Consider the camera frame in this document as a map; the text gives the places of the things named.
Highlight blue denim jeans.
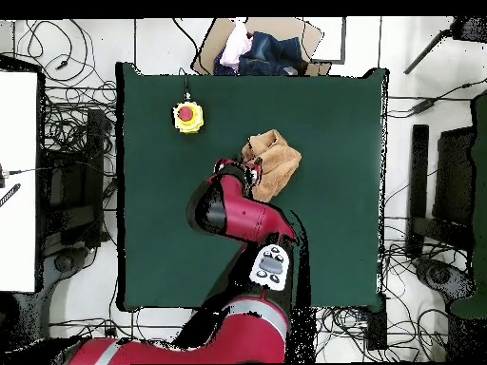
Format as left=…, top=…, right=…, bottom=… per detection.
left=212, top=30, right=309, bottom=77

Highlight white desk top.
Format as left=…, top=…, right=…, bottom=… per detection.
left=0, top=69, right=39, bottom=294

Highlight black emergency stop cable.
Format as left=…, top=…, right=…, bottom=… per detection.
left=178, top=67, right=191, bottom=102

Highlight pale pink garment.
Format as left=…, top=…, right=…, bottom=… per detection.
left=219, top=18, right=255, bottom=72

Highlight black power strip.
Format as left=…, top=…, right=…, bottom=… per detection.
left=365, top=296, right=388, bottom=351

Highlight green fabric sheet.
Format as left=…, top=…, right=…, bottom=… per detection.
left=448, top=89, right=487, bottom=319

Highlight black metal stand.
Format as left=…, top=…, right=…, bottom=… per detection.
left=404, top=124, right=477, bottom=259
left=39, top=107, right=115, bottom=248

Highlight brown cardboard box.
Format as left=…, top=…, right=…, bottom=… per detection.
left=190, top=16, right=332, bottom=77

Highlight tan terry towel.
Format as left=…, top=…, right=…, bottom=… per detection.
left=241, top=128, right=302, bottom=203

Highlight yellow emergency stop button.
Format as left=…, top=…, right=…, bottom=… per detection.
left=172, top=100, right=205, bottom=135

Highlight tangled black cables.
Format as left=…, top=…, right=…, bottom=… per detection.
left=14, top=18, right=118, bottom=157
left=315, top=227, right=458, bottom=363

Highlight dark green tablecloth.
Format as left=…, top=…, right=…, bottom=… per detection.
left=115, top=62, right=390, bottom=313

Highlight black tripod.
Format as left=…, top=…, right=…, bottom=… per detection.
left=403, top=15, right=487, bottom=75

